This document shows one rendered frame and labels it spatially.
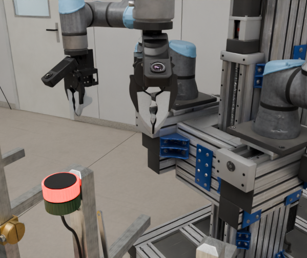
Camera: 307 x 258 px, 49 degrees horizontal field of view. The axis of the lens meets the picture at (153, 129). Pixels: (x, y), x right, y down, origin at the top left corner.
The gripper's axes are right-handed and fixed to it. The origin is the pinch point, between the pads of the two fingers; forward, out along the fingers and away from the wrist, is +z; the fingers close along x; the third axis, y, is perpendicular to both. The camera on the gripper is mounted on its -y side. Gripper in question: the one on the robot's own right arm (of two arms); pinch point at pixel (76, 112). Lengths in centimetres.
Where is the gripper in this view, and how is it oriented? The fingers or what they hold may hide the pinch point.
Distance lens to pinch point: 112.8
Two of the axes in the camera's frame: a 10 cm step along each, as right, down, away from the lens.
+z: 0.1, 9.3, 3.7
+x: -7.3, -2.4, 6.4
